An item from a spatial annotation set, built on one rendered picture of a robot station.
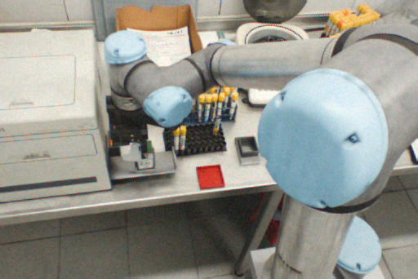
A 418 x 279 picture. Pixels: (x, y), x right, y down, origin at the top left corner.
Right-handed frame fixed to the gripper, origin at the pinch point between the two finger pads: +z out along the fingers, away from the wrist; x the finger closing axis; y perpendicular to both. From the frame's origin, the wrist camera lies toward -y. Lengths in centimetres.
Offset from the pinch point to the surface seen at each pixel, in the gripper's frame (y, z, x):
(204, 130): -17.7, 6.8, -10.4
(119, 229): 14, 96, -25
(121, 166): 6.3, 5.0, -0.1
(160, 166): -3.7, 5.0, 1.2
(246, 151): -28.4, 7.6, -2.3
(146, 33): -5, 3, -50
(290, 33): -51, -3, -40
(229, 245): -37, 96, -9
